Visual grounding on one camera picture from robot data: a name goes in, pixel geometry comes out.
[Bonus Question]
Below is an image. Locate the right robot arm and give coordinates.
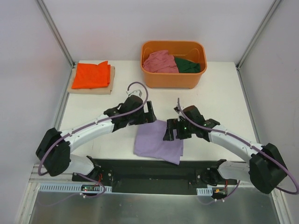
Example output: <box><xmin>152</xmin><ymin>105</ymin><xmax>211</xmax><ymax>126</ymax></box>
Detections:
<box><xmin>163</xmin><ymin>105</ymin><xmax>287</xmax><ymax>194</ymax></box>

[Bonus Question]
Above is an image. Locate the lavender t shirt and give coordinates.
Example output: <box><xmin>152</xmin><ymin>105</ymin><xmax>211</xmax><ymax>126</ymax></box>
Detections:
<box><xmin>134</xmin><ymin>120</ymin><xmax>184</xmax><ymax>165</ymax></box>

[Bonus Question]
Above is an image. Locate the left white cable duct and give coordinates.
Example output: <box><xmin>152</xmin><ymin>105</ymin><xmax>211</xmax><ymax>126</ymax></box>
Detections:
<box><xmin>39</xmin><ymin>183</ymin><xmax>104</xmax><ymax>194</ymax></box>

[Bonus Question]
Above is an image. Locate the folded beige t shirt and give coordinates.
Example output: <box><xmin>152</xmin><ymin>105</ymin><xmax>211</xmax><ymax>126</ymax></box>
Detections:
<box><xmin>67</xmin><ymin>66</ymin><xmax>115</xmax><ymax>95</ymax></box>

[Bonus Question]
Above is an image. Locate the pink t shirt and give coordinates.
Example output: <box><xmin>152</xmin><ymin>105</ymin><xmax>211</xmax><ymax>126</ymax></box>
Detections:
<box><xmin>143</xmin><ymin>50</ymin><xmax>179</xmax><ymax>73</ymax></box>

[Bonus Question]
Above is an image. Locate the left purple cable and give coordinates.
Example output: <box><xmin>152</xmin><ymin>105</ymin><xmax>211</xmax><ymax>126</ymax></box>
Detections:
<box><xmin>37</xmin><ymin>81</ymin><xmax>150</xmax><ymax>207</ymax></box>

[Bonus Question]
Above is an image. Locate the right white cable duct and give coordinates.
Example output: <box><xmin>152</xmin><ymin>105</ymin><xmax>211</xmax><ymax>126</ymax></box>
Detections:
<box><xmin>196</xmin><ymin>187</ymin><xmax>213</xmax><ymax>196</ymax></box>

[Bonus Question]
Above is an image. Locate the white cable duct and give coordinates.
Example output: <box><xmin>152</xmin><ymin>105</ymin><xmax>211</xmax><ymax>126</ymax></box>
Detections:
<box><xmin>39</xmin><ymin>183</ymin><xmax>104</xmax><ymax>194</ymax></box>
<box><xmin>196</xmin><ymin>187</ymin><xmax>213</xmax><ymax>196</ymax></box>

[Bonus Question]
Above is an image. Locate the left aluminium frame post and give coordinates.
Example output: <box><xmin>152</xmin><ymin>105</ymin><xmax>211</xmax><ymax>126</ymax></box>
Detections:
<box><xmin>35</xmin><ymin>0</ymin><xmax>75</xmax><ymax>68</ymax></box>

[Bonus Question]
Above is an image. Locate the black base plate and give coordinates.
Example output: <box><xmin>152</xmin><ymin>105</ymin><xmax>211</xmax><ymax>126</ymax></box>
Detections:
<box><xmin>70</xmin><ymin>157</ymin><xmax>267</xmax><ymax>196</ymax></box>

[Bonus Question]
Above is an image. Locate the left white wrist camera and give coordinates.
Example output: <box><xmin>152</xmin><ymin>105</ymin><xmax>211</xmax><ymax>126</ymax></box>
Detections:
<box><xmin>126</xmin><ymin>90</ymin><xmax>142</xmax><ymax>98</ymax></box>

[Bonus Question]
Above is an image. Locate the folded orange t shirt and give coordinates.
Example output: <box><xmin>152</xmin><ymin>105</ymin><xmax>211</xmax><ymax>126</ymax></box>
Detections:
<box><xmin>71</xmin><ymin>61</ymin><xmax>111</xmax><ymax>89</ymax></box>

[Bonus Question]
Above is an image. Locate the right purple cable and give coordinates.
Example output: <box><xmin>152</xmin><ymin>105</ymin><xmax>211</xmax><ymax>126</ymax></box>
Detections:
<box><xmin>176</xmin><ymin>98</ymin><xmax>299</xmax><ymax>203</ymax></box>

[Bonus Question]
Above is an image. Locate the purple cable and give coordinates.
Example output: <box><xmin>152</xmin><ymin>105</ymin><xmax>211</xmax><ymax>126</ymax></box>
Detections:
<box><xmin>176</xmin><ymin>98</ymin><xmax>299</xmax><ymax>203</ymax></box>
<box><xmin>37</xmin><ymin>81</ymin><xmax>150</xmax><ymax>207</ymax></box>

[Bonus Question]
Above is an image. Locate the right aluminium frame post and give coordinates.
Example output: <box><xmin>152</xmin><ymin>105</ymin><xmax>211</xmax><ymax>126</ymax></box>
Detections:
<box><xmin>236</xmin><ymin>0</ymin><xmax>283</xmax><ymax>71</ymax></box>

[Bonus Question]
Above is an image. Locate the orange plastic bin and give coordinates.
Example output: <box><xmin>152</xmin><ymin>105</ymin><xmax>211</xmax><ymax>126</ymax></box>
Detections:
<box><xmin>140</xmin><ymin>40</ymin><xmax>207</xmax><ymax>89</ymax></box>

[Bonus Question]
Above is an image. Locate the aluminium frame post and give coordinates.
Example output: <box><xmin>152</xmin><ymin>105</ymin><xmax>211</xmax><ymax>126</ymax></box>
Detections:
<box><xmin>236</xmin><ymin>0</ymin><xmax>283</xmax><ymax>71</ymax></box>
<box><xmin>35</xmin><ymin>0</ymin><xmax>75</xmax><ymax>68</ymax></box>

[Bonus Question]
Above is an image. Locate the dark green t shirt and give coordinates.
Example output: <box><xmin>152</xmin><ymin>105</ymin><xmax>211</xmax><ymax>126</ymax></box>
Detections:
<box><xmin>174</xmin><ymin>57</ymin><xmax>200</xmax><ymax>73</ymax></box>

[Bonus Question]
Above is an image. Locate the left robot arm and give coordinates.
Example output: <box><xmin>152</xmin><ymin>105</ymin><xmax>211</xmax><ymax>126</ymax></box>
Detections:
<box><xmin>36</xmin><ymin>95</ymin><xmax>156</xmax><ymax>182</ymax></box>

